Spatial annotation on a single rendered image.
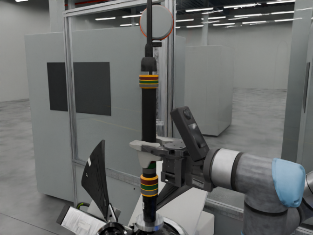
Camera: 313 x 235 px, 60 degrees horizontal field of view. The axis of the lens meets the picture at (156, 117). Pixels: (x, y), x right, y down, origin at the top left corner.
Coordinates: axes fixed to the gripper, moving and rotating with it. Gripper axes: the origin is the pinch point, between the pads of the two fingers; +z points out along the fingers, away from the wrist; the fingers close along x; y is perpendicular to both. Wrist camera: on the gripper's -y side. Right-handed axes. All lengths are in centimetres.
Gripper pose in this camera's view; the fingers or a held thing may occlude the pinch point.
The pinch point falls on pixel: (139, 139)
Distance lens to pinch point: 65.9
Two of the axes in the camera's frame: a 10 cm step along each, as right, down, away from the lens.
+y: -0.1, 9.8, 1.9
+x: 5.9, -1.5, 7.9
